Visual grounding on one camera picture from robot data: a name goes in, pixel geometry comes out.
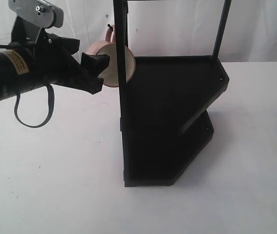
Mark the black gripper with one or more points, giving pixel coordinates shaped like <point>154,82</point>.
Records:
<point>52,60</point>

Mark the pink ceramic mug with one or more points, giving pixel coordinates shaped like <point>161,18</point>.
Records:
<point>108,47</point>

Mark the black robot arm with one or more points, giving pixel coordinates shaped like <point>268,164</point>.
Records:
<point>15,77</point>

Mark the black two-tier metal rack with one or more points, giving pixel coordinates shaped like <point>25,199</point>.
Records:
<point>164,120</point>

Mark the white backdrop cloth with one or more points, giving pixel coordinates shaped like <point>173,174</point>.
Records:
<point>171,27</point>

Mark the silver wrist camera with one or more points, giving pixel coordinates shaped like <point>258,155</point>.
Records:
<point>38,12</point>

